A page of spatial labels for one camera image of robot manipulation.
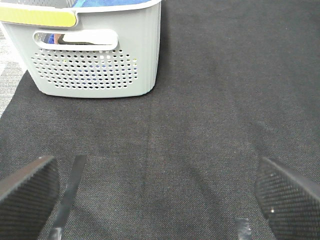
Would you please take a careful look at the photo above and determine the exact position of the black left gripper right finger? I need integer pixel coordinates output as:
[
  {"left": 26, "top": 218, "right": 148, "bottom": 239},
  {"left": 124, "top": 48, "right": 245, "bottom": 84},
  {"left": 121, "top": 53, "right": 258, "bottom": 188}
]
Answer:
[{"left": 254, "top": 157, "right": 320, "bottom": 240}]

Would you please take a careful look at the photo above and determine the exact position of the long black tape strip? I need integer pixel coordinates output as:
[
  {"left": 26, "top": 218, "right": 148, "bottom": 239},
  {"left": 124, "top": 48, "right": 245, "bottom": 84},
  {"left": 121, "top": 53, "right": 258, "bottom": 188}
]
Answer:
[{"left": 47, "top": 155, "right": 87, "bottom": 240}]

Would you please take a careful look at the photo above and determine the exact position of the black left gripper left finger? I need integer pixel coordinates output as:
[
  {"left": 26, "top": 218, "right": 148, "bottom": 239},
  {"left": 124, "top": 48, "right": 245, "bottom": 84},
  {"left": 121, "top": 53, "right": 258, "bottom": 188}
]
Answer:
[{"left": 0, "top": 156, "right": 60, "bottom": 240}]

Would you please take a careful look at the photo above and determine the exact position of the grey perforated plastic basket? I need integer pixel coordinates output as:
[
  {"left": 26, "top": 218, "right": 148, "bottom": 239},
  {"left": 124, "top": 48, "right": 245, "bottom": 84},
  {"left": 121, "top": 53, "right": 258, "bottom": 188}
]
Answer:
[{"left": 0, "top": 0, "right": 162, "bottom": 98}]

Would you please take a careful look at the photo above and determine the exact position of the blue cloth in basket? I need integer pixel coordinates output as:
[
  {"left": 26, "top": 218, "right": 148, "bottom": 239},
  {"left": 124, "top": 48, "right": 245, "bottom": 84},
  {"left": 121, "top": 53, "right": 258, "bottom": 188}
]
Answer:
[{"left": 45, "top": 0, "right": 148, "bottom": 45}]

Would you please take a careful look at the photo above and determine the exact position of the black fabric table mat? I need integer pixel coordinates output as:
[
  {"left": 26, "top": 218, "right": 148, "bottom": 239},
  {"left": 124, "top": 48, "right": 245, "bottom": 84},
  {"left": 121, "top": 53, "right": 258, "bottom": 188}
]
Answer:
[{"left": 0, "top": 0, "right": 320, "bottom": 240}]

